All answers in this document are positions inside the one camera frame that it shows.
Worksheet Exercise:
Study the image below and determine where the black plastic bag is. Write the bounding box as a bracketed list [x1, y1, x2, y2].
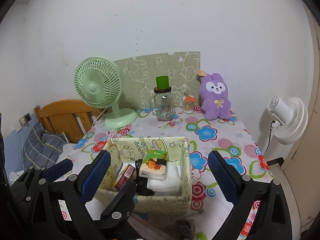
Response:
[135, 159, 154, 196]

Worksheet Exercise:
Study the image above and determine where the green cartoon tissue pack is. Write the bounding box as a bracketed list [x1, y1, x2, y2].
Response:
[139, 150, 168, 180]

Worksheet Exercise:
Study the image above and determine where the white tissue pack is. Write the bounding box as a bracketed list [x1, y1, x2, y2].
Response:
[146, 162, 181, 196]

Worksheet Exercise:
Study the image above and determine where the crumpled white cloth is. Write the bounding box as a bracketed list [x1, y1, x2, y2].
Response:
[9, 170, 24, 185]

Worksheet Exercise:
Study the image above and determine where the grey plaid pillow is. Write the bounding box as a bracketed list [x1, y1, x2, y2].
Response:
[22, 123, 68, 170]

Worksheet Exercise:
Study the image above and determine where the yellow cartoon fabric storage box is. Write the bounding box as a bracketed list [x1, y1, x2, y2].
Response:
[95, 137, 192, 215]

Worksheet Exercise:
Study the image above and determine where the floral tablecloth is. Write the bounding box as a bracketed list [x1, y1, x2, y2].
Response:
[59, 107, 273, 239]

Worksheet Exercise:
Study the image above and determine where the wooden bed headboard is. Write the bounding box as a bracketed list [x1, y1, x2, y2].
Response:
[34, 99, 100, 143]

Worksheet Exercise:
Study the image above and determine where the white standing fan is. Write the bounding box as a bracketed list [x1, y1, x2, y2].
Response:
[257, 96, 309, 161]

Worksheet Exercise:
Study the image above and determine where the glass mason jar mug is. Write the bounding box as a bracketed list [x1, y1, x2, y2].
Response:
[149, 87, 174, 121]

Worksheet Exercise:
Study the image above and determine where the green desk fan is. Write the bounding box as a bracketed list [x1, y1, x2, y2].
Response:
[74, 57, 137, 128]

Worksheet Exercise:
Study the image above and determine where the toothpick jar orange lid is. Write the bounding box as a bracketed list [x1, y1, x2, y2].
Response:
[182, 93, 196, 114]

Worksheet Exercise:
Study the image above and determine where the green cup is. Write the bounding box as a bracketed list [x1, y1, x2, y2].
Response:
[156, 76, 170, 90]

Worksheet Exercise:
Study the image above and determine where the green cartoon placemat board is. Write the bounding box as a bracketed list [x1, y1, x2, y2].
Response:
[113, 51, 201, 111]

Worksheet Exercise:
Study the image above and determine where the purple plush bunny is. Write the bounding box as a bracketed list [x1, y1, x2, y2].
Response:
[196, 70, 231, 120]

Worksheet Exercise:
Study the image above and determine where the white charging cable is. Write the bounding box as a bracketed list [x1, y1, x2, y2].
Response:
[20, 123, 27, 163]

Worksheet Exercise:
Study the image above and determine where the wall power socket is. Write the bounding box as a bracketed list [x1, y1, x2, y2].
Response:
[19, 113, 31, 127]

